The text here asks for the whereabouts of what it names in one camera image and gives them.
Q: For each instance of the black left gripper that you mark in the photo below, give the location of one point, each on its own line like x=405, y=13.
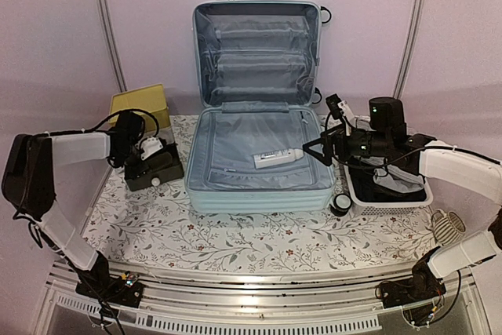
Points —
x=137, y=170

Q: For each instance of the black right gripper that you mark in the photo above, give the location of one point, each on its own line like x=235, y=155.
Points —
x=329, y=143

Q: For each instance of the yellow white drawer organizer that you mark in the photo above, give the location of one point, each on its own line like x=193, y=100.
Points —
x=151, y=105

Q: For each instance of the dark navy garment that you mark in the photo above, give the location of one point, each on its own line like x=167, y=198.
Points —
x=367, y=191

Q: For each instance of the grey garment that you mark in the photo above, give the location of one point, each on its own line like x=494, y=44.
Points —
x=391, y=177

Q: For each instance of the white plastic mesh basket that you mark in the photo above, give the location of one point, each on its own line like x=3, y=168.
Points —
x=345, y=202

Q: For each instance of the light blue hard-shell suitcase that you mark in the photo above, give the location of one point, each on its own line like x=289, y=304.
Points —
x=256, y=65

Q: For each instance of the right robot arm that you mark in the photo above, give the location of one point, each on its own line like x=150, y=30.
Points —
x=421, y=156

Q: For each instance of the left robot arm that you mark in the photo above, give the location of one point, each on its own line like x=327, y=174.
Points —
x=29, y=185

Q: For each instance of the floral white tablecloth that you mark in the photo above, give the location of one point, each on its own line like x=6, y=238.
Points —
x=158, y=228

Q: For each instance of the white squeeze tube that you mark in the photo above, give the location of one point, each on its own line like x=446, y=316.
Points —
x=277, y=158

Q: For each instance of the striped woven cup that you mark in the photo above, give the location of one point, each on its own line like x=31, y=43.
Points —
x=447, y=227

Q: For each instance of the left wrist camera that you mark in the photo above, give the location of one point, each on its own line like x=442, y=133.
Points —
x=151, y=146

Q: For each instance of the right wall aluminium post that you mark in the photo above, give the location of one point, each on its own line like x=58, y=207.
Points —
x=407, y=55

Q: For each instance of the wall aluminium post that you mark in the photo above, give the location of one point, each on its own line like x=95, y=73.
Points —
x=111, y=44
x=407, y=55

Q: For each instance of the aluminium front rail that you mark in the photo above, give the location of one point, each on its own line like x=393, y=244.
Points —
x=206, y=302

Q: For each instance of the left wall aluminium post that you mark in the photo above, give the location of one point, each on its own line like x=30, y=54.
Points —
x=111, y=44

